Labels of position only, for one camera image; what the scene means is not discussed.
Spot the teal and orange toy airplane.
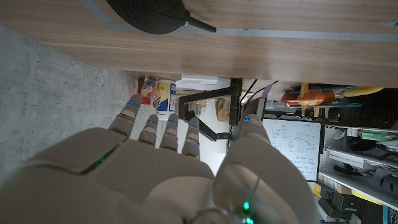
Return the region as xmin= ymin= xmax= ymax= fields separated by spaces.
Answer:
xmin=279 ymin=82 xmax=363 ymax=118

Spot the white shelf cabinet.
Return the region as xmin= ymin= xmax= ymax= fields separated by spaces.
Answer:
xmin=317 ymin=124 xmax=398 ymax=224

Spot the clear glass jar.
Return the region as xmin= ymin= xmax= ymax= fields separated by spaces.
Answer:
xmin=141 ymin=75 xmax=159 ymax=99

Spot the brown paper package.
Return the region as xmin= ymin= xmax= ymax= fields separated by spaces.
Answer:
xmin=216 ymin=97 xmax=231 ymax=123

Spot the yellow banana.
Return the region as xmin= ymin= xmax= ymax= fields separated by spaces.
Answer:
xmin=343 ymin=86 xmax=385 ymax=98

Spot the black rubber air blower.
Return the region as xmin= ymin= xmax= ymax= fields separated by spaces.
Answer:
xmin=105 ymin=0 xmax=218 ymax=35

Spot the whiteboard with writing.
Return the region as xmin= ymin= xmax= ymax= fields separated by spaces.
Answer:
xmin=262 ymin=118 xmax=321 ymax=182

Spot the white labelled canister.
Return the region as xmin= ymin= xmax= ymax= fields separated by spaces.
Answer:
xmin=154 ymin=79 xmax=177 ymax=121

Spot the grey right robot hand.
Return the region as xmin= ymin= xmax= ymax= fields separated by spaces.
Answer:
xmin=0 ymin=93 xmax=321 ymax=224

